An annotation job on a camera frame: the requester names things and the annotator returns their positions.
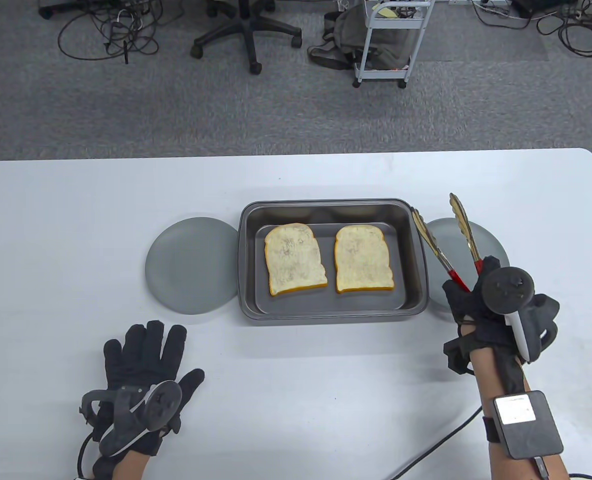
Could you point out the grey white left hand controller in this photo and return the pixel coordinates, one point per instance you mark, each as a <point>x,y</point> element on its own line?
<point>163,400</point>

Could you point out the dark metal baking tray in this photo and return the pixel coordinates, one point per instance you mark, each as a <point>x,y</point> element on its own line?
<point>326,307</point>

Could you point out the black right wrist sensor box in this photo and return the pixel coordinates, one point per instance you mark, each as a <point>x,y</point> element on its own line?
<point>536,435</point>

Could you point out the white toast slice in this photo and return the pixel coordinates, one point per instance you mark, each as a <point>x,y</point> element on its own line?
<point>363,260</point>
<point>293,260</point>

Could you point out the grey white hand controller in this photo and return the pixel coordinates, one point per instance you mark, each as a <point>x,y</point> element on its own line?
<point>506,290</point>
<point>163,400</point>

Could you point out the person's right forearm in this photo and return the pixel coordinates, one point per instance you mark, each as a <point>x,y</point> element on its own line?
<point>486,390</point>

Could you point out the black office chair base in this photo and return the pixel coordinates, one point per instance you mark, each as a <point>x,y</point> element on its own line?
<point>250,35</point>

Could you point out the person's right hand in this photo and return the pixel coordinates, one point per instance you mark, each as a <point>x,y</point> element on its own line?
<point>468,312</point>

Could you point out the white utility cart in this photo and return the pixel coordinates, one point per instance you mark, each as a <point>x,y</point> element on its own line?
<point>381,75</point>

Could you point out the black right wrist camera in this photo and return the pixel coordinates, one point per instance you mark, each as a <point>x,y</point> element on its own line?
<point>458,355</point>

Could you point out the grey backpack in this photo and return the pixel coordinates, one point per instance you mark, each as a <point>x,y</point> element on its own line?
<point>346,30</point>

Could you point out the person's left hand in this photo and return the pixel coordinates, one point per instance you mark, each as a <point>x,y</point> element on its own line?
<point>141,357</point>

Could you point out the person's left forearm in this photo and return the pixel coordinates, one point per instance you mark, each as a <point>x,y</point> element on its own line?
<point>131,467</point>

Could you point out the grey white right hand controller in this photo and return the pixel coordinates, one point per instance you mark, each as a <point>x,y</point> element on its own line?
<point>506,290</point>

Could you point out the grey round plate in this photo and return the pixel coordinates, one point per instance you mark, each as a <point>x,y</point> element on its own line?
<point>191,265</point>
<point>448,235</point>

